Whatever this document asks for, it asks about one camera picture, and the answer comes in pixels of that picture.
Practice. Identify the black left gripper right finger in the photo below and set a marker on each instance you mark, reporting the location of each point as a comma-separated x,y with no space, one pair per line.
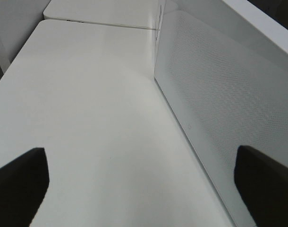
262,183

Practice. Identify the white microwave oven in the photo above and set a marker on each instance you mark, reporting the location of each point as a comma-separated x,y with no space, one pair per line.
241,21

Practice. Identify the white microwave door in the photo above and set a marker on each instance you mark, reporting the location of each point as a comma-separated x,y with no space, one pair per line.
224,95

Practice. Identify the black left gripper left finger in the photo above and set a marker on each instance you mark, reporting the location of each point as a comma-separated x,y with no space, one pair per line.
23,184

